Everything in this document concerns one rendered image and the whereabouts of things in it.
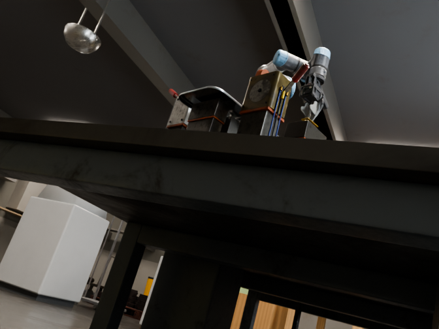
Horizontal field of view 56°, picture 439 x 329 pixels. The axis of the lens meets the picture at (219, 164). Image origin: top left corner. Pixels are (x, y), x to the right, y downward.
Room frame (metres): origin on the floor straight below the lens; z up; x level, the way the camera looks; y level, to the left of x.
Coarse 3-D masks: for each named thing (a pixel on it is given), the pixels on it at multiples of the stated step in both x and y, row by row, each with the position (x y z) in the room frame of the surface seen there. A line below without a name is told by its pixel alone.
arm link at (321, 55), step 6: (318, 48) 1.55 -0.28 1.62; (324, 48) 1.54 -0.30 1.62; (318, 54) 1.54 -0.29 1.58; (324, 54) 1.54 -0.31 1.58; (330, 54) 1.56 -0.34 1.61; (312, 60) 1.57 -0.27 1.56; (318, 60) 1.54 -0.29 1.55; (324, 60) 1.54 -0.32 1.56; (312, 66) 1.56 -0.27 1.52; (324, 66) 1.54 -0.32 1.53
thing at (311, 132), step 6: (306, 120) 1.15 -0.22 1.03; (288, 126) 1.20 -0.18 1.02; (294, 126) 1.18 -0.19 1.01; (300, 126) 1.16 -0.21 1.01; (306, 126) 1.14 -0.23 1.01; (312, 126) 1.16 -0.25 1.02; (288, 132) 1.19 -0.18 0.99; (294, 132) 1.17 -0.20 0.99; (300, 132) 1.16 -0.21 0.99; (306, 132) 1.15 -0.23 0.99; (312, 132) 1.17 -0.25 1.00; (318, 132) 1.19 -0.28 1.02; (312, 138) 1.17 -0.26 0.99; (318, 138) 1.19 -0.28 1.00; (324, 138) 1.21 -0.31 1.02
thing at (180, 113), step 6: (180, 102) 1.29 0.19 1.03; (174, 108) 1.30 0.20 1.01; (180, 108) 1.28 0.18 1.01; (186, 108) 1.25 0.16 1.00; (174, 114) 1.30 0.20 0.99; (180, 114) 1.27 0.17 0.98; (186, 114) 1.25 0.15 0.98; (174, 120) 1.29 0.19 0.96; (180, 120) 1.26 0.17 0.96; (186, 120) 1.25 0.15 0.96; (168, 126) 1.31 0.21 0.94; (174, 126) 1.28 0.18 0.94; (180, 126) 1.27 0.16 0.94; (186, 126) 1.26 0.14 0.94
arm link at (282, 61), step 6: (276, 54) 1.63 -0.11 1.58; (282, 54) 1.60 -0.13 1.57; (288, 54) 1.61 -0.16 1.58; (276, 60) 1.62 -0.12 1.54; (282, 60) 1.61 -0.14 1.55; (288, 60) 1.61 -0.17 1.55; (294, 60) 1.62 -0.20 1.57; (264, 66) 1.88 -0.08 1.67; (270, 66) 1.75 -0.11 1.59; (276, 66) 1.69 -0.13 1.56; (282, 66) 1.64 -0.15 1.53; (288, 66) 1.63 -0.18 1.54; (294, 66) 1.63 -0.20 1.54
